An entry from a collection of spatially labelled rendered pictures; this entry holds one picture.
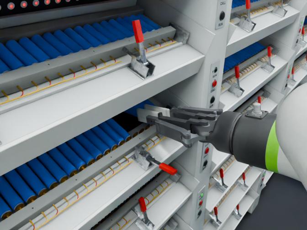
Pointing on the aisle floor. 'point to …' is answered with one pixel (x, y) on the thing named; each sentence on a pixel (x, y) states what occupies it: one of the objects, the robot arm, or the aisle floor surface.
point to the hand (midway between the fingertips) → (153, 115)
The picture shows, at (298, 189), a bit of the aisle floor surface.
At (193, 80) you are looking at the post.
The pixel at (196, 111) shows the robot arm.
